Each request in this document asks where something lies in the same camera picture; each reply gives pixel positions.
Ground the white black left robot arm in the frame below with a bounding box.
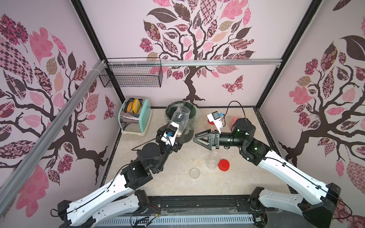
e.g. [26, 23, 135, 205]
[57, 122, 183, 228]

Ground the clear plastic bin liner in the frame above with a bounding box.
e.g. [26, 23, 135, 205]
[165, 100, 203, 135]

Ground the back aluminium rail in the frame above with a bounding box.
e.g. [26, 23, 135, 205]
[108, 59, 282, 67]

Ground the black wire basket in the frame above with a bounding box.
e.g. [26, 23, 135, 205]
[99, 57, 163, 88]

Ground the aluminium rail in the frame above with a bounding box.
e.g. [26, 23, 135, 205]
[1, 60, 107, 216]
[108, 59, 282, 67]

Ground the clear jar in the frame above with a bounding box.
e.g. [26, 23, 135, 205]
[170, 105, 191, 137]

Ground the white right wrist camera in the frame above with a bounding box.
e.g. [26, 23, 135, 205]
[207, 111, 224, 133]

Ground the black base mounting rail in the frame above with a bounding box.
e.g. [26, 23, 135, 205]
[77, 193, 326, 228]

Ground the white slotted cable duct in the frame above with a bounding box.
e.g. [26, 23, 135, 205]
[97, 214, 255, 228]

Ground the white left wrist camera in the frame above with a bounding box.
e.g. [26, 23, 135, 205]
[161, 122, 179, 146]

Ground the black trash bin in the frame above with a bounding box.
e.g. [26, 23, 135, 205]
[165, 101, 196, 143]

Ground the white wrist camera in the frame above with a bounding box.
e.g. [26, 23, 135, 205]
[207, 111, 224, 133]
[161, 122, 179, 146]

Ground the pink plastic cup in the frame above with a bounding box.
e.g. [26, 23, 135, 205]
[230, 117, 239, 127]

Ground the oatmeal jar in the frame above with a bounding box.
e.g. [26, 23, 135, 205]
[207, 151, 220, 169]

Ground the mint green toaster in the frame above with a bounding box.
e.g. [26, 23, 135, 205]
[118, 97, 152, 136]

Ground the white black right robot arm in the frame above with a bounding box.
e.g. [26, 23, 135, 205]
[193, 118, 341, 228]

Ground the left aluminium rail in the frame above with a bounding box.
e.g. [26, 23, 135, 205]
[1, 60, 107, 216]

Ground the yellow toast slice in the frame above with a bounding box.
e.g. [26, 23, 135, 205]
[132, 99, 141, 114]

